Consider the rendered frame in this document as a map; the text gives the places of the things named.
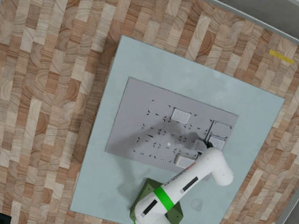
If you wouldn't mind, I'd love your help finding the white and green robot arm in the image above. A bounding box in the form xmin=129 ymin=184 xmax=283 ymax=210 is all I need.
xmin=133 ymin=147 xmax=233 ymax=224

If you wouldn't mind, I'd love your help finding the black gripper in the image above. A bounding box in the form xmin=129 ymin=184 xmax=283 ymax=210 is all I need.
xmin=203 ymin=140 xmax=213 ymax=149

